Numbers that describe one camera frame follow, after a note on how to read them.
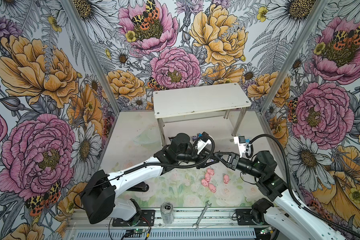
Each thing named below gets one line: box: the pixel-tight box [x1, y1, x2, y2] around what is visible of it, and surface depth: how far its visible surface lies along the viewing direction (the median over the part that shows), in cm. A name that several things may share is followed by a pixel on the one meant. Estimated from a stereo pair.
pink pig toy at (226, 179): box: [223, 174, 230, 184], surface depth 87 cm
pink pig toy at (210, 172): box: [205, 168, 215, 183], surface depth 89 cm
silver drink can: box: [160, 201, 174, 225], surface depth 66 cm
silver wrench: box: [192, 200, 212, 231], surface depth 77 cm
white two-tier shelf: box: [152, 83, 252, 146], surface depth 79 cm
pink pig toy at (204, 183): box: [201, 178, 209, 188], surface depth 85 cm
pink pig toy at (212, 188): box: [208, 183, 217, 193], surface depth 84 cm
